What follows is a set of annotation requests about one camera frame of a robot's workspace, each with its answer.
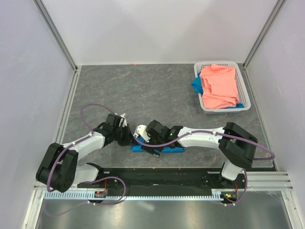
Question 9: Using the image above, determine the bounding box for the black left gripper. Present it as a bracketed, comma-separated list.
[113, 124, 137, 146]

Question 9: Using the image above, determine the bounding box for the blue satin napkin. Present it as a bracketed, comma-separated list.
[131, 142, 185, 156]

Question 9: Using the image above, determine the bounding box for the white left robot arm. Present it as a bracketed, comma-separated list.
[36, 113, 132, 193]

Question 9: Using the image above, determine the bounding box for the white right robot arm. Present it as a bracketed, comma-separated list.
[133, 120, 258, 188]

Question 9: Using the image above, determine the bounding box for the blue cloth in basket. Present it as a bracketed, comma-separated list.
[191, 76, 203, 95]

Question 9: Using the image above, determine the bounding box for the salmon pink cloth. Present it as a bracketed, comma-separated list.
[200, 64, 240, 109]

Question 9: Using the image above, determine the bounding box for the white plastic basket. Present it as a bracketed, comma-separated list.
[194, 61, 251, 115]

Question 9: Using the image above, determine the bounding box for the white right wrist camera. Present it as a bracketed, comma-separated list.
[133, 125, 150, 142]

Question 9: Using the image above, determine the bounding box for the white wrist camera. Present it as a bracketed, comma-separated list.
[118, 113, 128, 127]
[133, 125, 150, 142]

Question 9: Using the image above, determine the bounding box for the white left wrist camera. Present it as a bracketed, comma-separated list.
[118, 113, 128, 127]

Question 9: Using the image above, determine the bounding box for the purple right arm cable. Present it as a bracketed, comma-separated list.
[134, 130, 276, 207]

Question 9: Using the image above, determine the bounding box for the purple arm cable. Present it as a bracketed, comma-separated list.
[134, 130, 276, 207]
[44, 104, 127, 217]

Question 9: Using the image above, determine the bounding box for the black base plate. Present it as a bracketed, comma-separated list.
[76, 168, 248, 198]

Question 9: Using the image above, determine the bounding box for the white slotted cable duct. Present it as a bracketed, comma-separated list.
[44, 190, 224, 201]

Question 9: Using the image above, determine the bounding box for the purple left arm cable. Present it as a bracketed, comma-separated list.
[44, 104, 127, 217]

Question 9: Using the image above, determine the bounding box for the aluminium front rail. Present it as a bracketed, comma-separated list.
[35, 170, 294, 191]

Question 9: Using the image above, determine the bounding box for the left aluminium frame post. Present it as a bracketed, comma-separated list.
[33, 0, 79, 71]

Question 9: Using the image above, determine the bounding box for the aluminium frame post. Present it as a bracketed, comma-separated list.
[33, 0, 79, 71]
[243, 0, 286, 69]

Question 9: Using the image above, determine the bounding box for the right aluminium frame post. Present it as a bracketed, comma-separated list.
[243, 0, 286, 69]

